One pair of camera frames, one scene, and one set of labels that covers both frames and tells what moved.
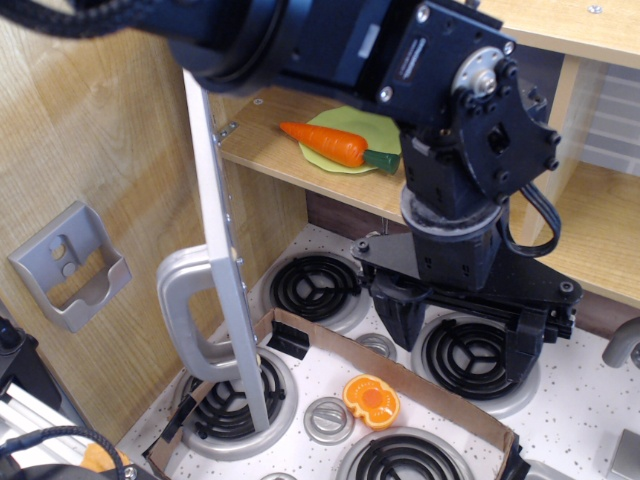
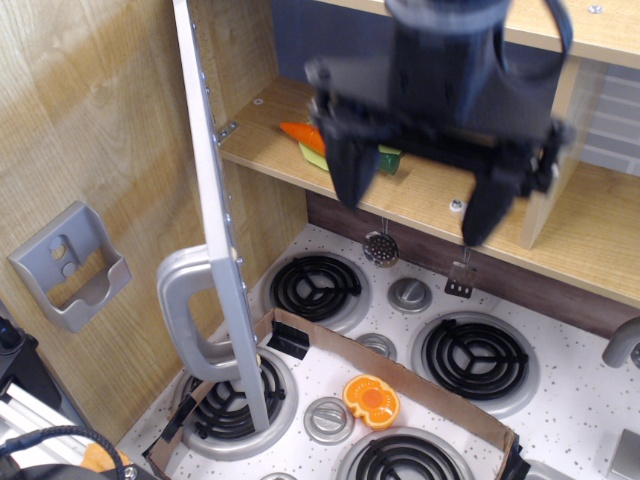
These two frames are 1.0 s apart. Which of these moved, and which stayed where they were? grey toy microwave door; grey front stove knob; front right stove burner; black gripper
Moved: black gripper
Stayed: grey front stove knob; grey toy microwave door; front right stove burner
